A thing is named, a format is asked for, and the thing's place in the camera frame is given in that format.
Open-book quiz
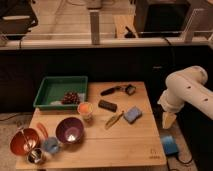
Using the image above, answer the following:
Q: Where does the black eraser block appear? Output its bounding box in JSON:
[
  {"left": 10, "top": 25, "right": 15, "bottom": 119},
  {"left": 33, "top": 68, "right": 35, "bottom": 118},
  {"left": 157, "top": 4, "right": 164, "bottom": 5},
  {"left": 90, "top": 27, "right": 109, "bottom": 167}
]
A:
[{"left": 98, "top": 100, "right": 117, "bottom": 112}]

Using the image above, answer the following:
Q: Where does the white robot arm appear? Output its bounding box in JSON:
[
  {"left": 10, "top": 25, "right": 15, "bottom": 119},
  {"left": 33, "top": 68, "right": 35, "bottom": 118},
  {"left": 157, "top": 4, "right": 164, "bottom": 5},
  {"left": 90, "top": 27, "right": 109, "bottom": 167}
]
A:
[{"left": 158, "top": 66, "right": 213, "bottom": 129}]

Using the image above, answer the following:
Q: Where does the purple bowl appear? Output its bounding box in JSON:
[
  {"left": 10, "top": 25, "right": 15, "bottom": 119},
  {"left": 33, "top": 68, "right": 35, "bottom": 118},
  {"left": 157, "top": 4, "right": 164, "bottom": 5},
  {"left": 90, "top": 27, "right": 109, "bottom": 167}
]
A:
[{"left": 55, "top": 117, "right": 84, "bottom": 144}]

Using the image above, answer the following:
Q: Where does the red bowl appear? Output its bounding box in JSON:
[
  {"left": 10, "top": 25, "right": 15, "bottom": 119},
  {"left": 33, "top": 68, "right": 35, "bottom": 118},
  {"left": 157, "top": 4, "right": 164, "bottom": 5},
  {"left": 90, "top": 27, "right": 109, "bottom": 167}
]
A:
[{"left": 10, "top": 128, "right": 40, "bottom": 156}]

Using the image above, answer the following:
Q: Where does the blue tape roll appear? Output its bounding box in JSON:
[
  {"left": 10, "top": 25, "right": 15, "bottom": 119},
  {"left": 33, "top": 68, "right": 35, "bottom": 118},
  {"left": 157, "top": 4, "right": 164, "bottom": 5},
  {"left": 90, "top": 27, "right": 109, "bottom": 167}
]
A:
[{"left": 161, "top": 136, "right": 179, "bottom": 156}]

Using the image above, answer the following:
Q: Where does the blue sponge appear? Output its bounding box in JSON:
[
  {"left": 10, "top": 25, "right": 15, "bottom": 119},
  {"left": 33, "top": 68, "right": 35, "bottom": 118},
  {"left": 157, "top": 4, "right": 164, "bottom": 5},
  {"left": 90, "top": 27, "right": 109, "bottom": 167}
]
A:
[{"left": 124, "top": 106, "right": 142, "bottom": 124}]

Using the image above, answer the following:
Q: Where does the orange cup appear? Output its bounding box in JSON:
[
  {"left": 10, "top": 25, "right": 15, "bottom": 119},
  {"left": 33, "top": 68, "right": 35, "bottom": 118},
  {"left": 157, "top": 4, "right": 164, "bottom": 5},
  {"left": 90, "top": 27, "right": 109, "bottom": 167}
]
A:
[{"left": 77, "top": 102, "right": 93, "bottom": 121}]

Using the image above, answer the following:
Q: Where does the dark grape bunch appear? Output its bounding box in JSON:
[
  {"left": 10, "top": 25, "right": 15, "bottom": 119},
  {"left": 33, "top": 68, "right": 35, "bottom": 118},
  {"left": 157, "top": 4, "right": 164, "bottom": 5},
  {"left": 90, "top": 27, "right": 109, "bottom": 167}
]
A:
[{"left": 61, "top": 92, "right": 80, "bottom": 104}]

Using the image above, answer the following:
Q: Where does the green plastic tray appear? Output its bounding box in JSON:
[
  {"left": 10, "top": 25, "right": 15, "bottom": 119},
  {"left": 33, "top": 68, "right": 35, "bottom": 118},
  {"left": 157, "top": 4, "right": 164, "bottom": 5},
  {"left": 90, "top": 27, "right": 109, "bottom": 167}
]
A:
[{"left": 33, "top": 76, "right": 88, "bottom": 110}]

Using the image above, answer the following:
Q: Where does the small metal cup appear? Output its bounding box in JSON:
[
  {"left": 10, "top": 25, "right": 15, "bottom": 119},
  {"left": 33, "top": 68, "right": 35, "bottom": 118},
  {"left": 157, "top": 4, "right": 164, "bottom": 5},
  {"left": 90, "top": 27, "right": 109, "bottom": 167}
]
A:
[{"left": 27, "top": 148, "right": 45, "bottom": 165}]

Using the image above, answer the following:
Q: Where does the black handled brush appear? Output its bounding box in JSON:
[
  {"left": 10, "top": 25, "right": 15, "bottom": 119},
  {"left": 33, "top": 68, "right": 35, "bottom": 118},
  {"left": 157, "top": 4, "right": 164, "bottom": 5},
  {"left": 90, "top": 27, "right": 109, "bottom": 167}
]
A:
[{"left": 100, "top": 84, "right": 136, "bottom": 96}]

